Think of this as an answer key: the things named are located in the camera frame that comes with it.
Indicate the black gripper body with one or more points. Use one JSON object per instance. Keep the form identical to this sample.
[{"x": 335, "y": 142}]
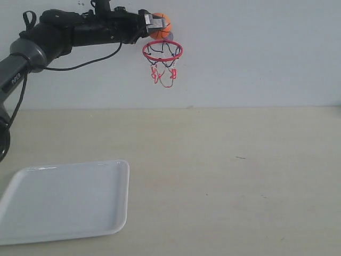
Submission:
[{"x": 125, "y": 26}]

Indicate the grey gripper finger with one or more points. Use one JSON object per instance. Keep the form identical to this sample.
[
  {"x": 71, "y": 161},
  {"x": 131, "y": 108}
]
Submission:
[{"x": 155, "y": 22}]

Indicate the small orange basketball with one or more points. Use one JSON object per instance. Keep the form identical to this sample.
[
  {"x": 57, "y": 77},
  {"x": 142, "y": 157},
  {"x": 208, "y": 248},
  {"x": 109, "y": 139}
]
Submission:
[{"x": 165, "y": 32}]

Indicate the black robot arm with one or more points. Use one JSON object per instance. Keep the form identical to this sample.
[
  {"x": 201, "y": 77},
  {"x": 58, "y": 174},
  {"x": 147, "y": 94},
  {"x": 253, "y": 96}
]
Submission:
[{"x": 54, "y": 34}]

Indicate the red mini basketball hoop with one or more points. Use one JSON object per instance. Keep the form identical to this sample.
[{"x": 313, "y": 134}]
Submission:
[{"x": 162, "y": 56}]

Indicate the clear suction cup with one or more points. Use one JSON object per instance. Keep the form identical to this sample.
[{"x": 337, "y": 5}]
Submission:
[{"x": 169, "y": 37}]

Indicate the white plastic tray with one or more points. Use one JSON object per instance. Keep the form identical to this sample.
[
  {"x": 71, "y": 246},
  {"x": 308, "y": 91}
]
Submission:
[{"x": 67, "y": 201}]

